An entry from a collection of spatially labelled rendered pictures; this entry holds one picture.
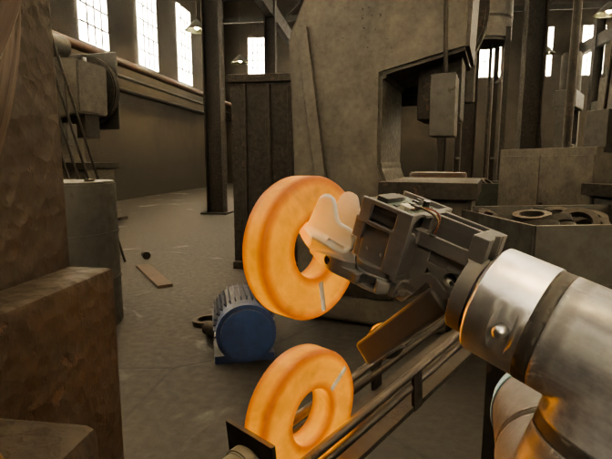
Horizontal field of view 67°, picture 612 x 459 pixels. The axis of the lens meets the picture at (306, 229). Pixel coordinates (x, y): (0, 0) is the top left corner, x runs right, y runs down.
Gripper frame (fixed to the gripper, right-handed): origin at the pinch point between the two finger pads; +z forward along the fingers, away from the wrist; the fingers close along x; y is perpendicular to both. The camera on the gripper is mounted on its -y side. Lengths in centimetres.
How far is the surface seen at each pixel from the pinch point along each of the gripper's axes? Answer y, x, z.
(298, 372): -14.7, 2.5, -5.2
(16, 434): -12.5, 28.4, -0.6
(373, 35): 36, -185, 137
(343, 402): -21.3, -5.6, -7.1
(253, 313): -97, -98, 103
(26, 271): -9.6, 21.8, 18.7
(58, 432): -12.0, 26.2, -2.4
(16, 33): 15.3, 27.1, 2.5
